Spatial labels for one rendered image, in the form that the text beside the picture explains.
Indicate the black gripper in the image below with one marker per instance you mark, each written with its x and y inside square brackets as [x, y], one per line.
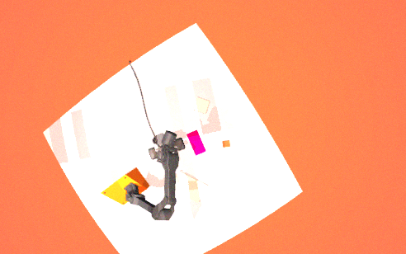
[179, 144]

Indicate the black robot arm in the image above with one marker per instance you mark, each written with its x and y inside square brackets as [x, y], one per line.
[168, 157]

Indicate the magenta rectangular block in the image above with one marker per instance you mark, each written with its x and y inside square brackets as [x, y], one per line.
[196, 142]

